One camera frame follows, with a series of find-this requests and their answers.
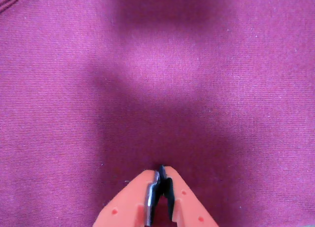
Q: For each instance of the maroon cloth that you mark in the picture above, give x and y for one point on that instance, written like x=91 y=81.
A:
x=73 y=89

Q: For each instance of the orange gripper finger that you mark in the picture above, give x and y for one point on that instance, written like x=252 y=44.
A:
x=187 y=204
x=128 y=202

